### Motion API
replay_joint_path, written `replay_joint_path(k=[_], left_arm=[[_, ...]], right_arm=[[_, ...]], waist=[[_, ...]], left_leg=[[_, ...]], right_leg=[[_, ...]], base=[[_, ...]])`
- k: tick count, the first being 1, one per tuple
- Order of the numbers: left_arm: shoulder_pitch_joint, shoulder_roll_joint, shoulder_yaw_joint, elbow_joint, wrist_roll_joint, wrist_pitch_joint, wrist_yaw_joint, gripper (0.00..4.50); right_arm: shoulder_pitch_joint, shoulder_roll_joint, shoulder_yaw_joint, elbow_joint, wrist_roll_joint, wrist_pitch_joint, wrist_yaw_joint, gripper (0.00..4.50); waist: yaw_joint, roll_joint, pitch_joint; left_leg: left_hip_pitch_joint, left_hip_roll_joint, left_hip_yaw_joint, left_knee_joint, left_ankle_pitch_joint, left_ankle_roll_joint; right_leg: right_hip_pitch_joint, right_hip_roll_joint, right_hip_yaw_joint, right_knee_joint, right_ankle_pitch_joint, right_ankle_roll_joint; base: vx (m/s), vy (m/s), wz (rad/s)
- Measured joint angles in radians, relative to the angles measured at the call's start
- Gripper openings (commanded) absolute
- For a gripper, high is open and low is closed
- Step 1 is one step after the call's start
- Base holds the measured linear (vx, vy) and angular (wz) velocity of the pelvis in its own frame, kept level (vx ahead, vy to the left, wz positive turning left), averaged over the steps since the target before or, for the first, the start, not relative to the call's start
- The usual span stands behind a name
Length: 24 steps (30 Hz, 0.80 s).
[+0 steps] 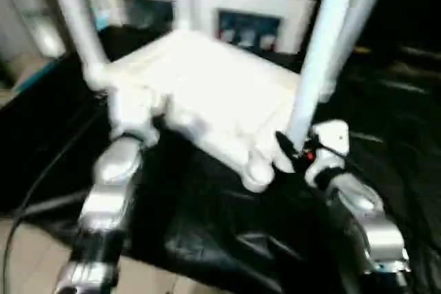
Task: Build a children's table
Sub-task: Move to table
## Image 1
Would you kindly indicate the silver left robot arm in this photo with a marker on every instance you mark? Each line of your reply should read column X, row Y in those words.
column 113, row 163

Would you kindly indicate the black work mat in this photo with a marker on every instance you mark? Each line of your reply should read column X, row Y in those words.
column 224, row 225

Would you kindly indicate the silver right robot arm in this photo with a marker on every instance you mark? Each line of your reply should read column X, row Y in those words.
column 365, row 211

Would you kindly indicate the teal floor mat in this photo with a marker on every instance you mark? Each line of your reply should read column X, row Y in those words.
column 38, row 73

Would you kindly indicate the white plastic table top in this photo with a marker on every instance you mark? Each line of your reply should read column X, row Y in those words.
column 206, row 94

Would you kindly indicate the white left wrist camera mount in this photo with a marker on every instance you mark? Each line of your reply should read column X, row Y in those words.
column 134, row 118

